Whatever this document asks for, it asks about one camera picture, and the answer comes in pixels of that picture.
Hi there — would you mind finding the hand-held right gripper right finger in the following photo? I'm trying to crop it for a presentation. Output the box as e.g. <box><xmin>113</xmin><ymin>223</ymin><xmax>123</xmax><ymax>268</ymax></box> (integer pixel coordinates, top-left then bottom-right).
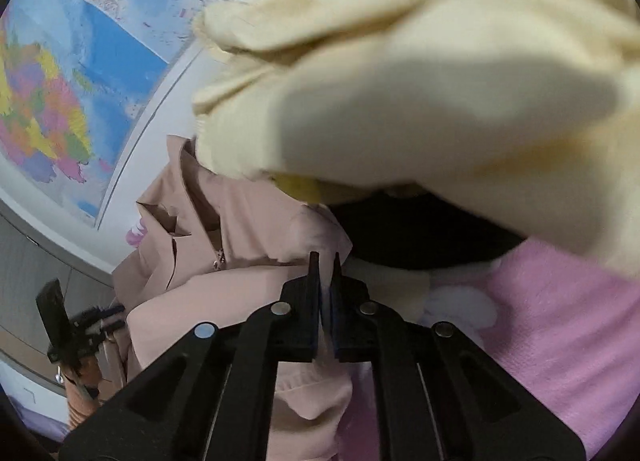
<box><xmin>329</xmin><ymin>251</ymin><xmax>587</xmax><ymax>461</ymax></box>

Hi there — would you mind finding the person's left forearm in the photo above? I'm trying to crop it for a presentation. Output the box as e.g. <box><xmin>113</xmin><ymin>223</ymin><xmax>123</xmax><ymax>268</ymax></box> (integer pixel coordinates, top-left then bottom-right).
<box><xmin>62</xmin><ymin>356</ymin><xmax>121</xmax><ymax>429</ymax></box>

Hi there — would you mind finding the pink printed blanket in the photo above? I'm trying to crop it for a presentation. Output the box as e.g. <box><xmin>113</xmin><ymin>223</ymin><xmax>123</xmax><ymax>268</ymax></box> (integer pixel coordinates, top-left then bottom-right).
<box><xmin>126</xmin><ymin>218</ymin><xmax>633</xmax><ymax>461</ymax></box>

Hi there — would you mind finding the beige pink jacket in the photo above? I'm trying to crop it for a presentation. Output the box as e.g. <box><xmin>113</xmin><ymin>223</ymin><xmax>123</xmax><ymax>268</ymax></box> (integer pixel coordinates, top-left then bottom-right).
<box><xmin>111</xmin><ymin>135</ymin><xmax>356</xmax><ymax>461</ymax></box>

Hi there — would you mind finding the blue wall map poster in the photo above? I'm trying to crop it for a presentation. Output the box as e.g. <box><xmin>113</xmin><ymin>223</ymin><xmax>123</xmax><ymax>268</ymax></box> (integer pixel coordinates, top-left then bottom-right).
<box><xmin>72</xmin><ymin>0</ymin><xmax>278</xmax><ymax>64</ymax></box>

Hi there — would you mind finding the black cloth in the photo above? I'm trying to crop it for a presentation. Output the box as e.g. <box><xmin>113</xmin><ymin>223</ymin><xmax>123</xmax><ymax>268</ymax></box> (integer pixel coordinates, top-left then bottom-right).
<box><xmin>327</xmin><ymin>190</ymin><xmax>527</xmax><ymax>272</ymax></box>

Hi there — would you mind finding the multicoloured wall map poster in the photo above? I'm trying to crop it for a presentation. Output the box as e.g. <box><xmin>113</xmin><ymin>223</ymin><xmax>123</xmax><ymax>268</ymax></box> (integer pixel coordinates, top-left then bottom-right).
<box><xmin>0</xmin><ymin>6</ymin><xmax>168</xmax><ymax>229</ymax></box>

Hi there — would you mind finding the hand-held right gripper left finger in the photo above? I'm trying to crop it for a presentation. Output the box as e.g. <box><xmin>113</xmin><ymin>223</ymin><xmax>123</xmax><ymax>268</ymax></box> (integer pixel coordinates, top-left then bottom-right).
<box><xmin>59</xmin><ymin>251</ymin><xmax>322</xmax><ymax>461</ymax></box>

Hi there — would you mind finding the cream yellow garment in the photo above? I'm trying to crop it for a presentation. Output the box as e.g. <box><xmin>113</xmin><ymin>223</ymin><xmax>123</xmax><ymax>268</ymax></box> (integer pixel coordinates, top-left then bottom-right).
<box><xmin>192</xmin><ymin>0</ymin><xmax>640</xmax><ymax>273</ymax></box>

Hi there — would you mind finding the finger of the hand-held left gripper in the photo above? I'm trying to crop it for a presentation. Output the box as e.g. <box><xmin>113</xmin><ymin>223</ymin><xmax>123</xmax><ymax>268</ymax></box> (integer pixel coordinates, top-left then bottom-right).
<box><xmin>80</xmin><ymin>305</ymin><xmax>126</xmax><ymax>323</ymax></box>
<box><xmin>90</xmin><ymin>320</ymin><xmax>126</xmax><ymax>339</ymax></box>

